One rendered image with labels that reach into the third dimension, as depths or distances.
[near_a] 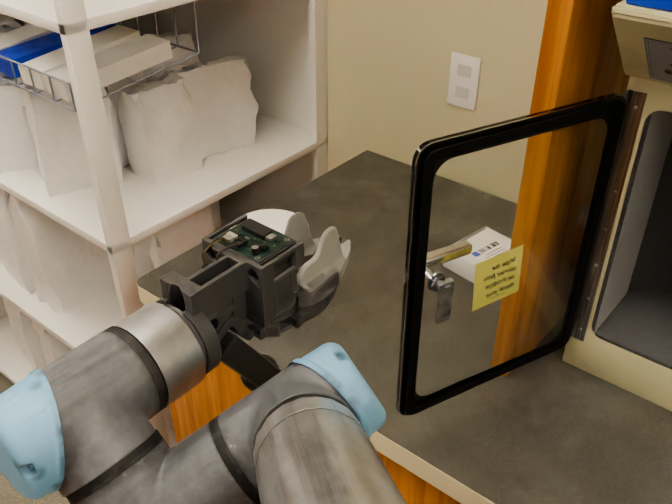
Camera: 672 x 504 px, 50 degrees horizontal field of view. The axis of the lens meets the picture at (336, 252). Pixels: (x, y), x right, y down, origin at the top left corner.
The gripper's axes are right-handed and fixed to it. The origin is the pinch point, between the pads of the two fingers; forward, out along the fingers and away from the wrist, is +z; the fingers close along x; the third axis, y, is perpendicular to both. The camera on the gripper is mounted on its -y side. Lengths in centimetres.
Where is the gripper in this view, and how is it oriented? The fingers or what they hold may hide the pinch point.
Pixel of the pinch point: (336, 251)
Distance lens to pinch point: 71.3
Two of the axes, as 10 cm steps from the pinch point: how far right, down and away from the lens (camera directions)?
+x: -7.8, -3.6, 5.2
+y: 0.1, -8.2, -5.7
